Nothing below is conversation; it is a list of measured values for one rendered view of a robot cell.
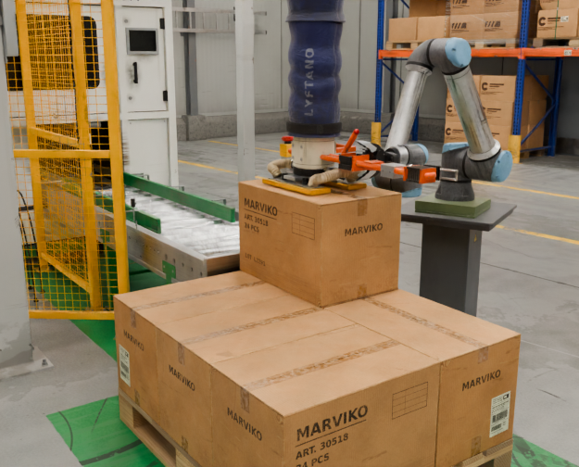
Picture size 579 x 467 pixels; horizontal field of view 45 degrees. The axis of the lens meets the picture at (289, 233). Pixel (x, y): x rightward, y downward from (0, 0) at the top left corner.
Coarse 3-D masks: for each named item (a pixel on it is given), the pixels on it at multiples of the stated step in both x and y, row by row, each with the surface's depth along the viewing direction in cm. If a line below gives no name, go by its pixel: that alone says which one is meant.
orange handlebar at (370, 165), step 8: (336, 144) 316; (288, 152) 299; (336, 152) 301; (328, 160) 279; (336, 160) 274; (368, 160) 263; (376, 160) 263; (368, 168) 260; (376, 168) 256; (424, 176) 238; (432, 176) 238
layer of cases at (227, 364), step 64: (128, 320) 270; (192, 320) 254; (256, 320) 254; (320, 320) 254; (384, 320) 254; (448, 320) 254; (128, 384) 280; (192, 384) 230; (256, 384) 204; (320, 384) 204; (384, 384) 206; (448, 384) 224; (512, 384) 244; (192, 448) 238; (256, 448) 201; (320, 448) 196; (384, 448) 212; (448, 448) 231
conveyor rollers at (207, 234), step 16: (128, 192) 497; (144, 192) 495; (144, 208) 439; (160, 208) 444; (176, 208) 441; (192, 208) 446; (176, 224) 402; (192, 224) 398; (208, 224) 403; (224, 224) 400; (176, 240) 364; (192, 240) 368; (208, 240) 364; (224, 240) 369; (208, 256) 335
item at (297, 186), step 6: (282, 174) 292; (264, 180) 296; (270, 180) 294; (276, 180) 292; (282, 180) 291; (288, 180) 291; (306, 180) 280; (282, 186) 286; (288, 186) 283; (294, 186) 280; (300, 186) 279; (306, 186) 277; (318, 186) 277; (300, 192) 277; (306, 192) 274; (312, 192) 272; (318, 192) 273; (324, 192) 275; (330, 192) 277
